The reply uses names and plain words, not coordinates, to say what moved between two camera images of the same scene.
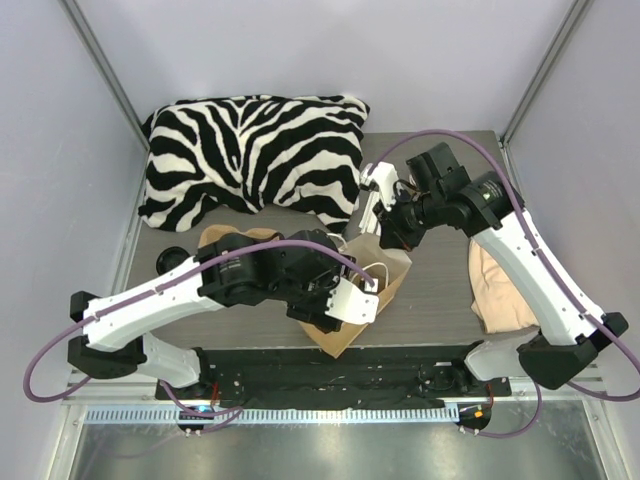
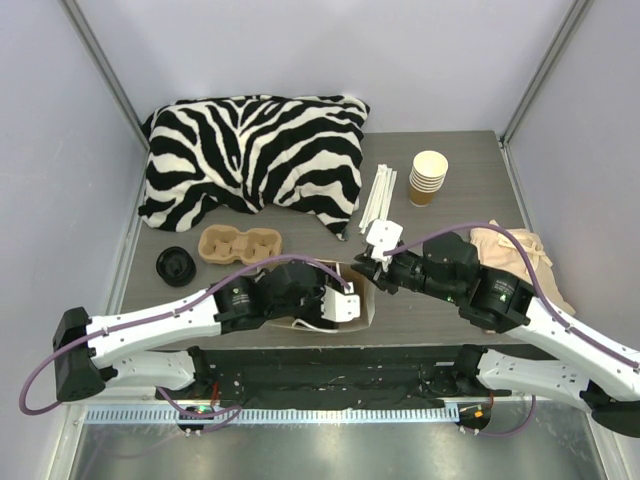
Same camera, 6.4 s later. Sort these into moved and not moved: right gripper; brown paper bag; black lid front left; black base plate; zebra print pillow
Moved: brown paper bag; right gripper
Not moved: black lid front left; black base plate; zebra print pillow
